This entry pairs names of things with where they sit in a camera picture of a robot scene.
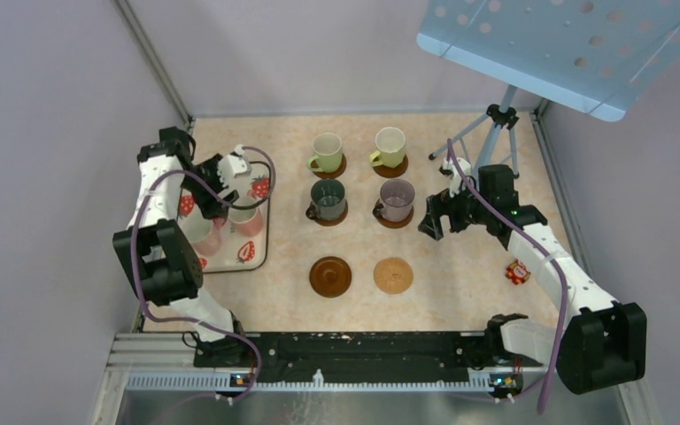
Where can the strawberry print tray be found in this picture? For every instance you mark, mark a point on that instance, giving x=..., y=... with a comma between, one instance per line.
x=237, y=252

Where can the pink cup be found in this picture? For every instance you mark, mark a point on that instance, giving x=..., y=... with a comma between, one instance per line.
x=246, y=217
x=203, y=236

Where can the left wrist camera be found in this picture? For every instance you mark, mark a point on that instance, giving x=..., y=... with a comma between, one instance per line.
x=234, y=169

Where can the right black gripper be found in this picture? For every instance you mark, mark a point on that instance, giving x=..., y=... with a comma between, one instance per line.
x=442, y=204

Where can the brown coaster one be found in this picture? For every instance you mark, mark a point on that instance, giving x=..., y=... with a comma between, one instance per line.
x=323, y=175

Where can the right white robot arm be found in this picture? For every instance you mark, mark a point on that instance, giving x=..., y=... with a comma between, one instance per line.
x=598, y=341

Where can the dark green cup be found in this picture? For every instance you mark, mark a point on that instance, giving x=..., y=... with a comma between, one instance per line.
x=327, y=200

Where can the purple cup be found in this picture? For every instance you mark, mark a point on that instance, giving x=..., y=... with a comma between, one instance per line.
x=395, y=203

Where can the brown coaster two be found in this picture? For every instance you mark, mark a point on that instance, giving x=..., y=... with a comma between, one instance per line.
x=392, y=172

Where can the silver tripod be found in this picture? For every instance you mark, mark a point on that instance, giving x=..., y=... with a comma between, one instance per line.
x=503, y=118

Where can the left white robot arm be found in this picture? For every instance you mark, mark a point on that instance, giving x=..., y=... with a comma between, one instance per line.
x=160, y=262

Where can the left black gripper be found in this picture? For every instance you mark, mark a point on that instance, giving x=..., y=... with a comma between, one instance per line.
x=210, y=206

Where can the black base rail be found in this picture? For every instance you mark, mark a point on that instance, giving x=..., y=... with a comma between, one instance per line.
x=356, y=357

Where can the brown coaster three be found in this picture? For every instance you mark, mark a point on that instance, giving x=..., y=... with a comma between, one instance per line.
x=326, y=223

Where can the light wooden coaster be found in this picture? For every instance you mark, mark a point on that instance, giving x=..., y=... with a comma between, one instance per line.
x=393, y=275

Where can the brown coaster four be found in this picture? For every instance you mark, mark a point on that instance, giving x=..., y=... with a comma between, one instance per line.
x=396, y=224

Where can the brown coaster five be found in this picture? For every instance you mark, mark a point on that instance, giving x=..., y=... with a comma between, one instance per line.
x=330, y=277

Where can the red small toy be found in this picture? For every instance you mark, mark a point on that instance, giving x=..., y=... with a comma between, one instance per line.
x=517, y=273

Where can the blue perforated music stand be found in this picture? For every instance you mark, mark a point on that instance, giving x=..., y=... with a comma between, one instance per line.
x=596, y=57

